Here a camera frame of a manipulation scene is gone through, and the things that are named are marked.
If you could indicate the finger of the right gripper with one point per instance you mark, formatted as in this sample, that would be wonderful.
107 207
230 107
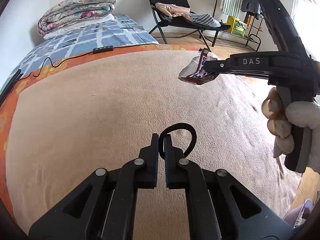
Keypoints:
216 67

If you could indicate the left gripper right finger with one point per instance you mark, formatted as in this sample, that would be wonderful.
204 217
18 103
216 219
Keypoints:
182 173

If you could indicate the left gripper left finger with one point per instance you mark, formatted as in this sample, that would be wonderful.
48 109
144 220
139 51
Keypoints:
121 187

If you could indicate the black clothes rack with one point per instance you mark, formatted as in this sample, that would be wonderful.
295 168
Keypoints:
247 11

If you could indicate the clothes pile on chair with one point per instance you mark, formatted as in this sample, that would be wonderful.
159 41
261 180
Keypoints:
171 11

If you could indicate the yellow crate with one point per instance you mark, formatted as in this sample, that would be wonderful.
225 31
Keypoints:
237 27

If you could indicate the folded floral quilt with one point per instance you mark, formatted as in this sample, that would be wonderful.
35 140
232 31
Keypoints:
69 12

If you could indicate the dark candy wrapper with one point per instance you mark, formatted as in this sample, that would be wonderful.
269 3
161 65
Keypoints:
194 72

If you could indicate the blue checkered mattress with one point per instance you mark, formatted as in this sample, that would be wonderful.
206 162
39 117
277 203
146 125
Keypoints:
17 52

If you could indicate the beige fleece blanket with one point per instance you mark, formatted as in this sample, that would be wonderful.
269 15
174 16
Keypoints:
101 113

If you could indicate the black folding chair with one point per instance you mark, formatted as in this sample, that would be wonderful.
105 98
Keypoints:
180 22

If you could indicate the right hand white glove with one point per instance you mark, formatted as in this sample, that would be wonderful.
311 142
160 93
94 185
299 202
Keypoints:
281 119

